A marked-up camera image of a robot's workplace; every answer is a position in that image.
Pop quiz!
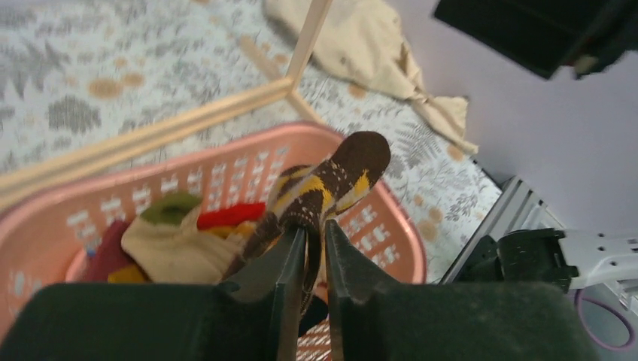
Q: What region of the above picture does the beige cloth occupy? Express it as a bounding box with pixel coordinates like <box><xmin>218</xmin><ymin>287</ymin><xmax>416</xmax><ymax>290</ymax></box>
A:
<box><xmin>264</xmin><ymin>1</ymin><xmax>479</xmax><ymax>154</ymax></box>

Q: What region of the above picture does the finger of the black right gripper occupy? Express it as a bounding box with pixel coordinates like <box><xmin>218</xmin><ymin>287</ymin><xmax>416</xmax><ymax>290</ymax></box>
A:
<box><xmin>433</xmin><ymin>0</ymin><xmax>637</xmax><ymax>79</ymax></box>

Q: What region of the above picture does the beige purple striped sock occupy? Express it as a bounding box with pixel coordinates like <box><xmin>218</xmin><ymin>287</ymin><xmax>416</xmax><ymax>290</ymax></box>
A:
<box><xmin>80</xmin><ymin>220</ymin><xmax>133</xmax><ymax>282</ymax></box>

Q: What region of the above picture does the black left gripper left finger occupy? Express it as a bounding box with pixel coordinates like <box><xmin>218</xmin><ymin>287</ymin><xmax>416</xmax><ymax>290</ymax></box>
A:
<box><xmin>1</xmin><ymin>228</ymin><xmax>307</xmax><ymax>360</ymax></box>

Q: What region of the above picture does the brown argyle sock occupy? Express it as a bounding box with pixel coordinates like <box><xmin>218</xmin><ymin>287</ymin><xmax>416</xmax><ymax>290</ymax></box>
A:
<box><xmin>224</xmin><ymin>131</ymin><xmax>391</xmax><ymax>314</ymax></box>

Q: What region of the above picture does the mustard yellow sock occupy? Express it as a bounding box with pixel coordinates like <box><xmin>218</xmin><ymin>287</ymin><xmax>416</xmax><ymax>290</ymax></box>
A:
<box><xmin>107</xmin><ymin>264</ymin><xmax>150</xmax><ymax>284</ymax></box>

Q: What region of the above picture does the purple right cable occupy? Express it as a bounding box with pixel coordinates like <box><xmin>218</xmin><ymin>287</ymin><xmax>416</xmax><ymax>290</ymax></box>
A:
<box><xmin>573</xmin><ymin>289</ymin><xmax>637</xmax><ymax>353</ymax></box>

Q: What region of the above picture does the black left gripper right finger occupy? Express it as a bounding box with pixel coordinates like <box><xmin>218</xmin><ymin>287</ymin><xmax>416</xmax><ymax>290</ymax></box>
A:
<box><xmin>325</xmin><ymin>221</ymin><xmax>598</xmax><ymax>360</ymax></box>

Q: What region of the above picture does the pink laundry basket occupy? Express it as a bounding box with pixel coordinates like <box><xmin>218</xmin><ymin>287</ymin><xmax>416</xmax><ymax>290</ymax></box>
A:
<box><xmin>1</xmin><ymin>123</ymin><xmax>426</xmax><ymax>338</ymax></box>

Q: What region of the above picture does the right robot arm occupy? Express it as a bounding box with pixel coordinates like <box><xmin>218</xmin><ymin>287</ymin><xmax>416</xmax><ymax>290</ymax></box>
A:
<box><xmin>434</xmin><ymin>1</ymin><xmax>637</xmax><ymax>308</ymax></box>

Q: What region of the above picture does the red snowflake sock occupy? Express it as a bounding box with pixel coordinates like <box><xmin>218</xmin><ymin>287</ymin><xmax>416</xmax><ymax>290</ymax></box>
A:
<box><xmin>196</xmin><ymin>202</ymin><xmax>266</xmax><ymax>230</ymax></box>

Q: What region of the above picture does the wooden clothes rack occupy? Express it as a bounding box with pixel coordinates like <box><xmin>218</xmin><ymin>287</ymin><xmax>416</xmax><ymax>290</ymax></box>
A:
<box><xmin>0</xmin><ymin>0</ymin><xmax>335</xmax><ymax>211</ymax></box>

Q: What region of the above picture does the beige maroon striped sock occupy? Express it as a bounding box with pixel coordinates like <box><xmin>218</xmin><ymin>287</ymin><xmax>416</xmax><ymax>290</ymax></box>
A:
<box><xmin>120</xmin><ymin>191</ymin><xmax>256</xmax><ymax>284</ymax></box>

